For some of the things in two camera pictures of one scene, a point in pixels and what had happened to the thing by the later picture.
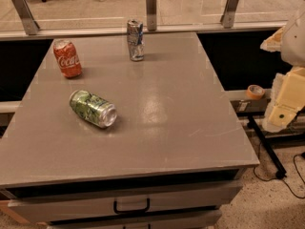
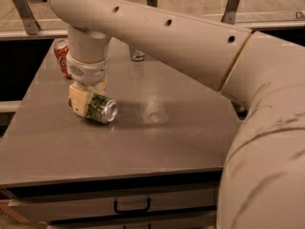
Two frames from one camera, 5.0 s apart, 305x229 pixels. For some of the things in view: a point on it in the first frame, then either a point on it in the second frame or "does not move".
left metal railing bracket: [25, 12] does not move
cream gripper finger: [274, 43] to [90, 74]
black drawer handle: [147, 209] does not move
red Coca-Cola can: [68, 58] does not move
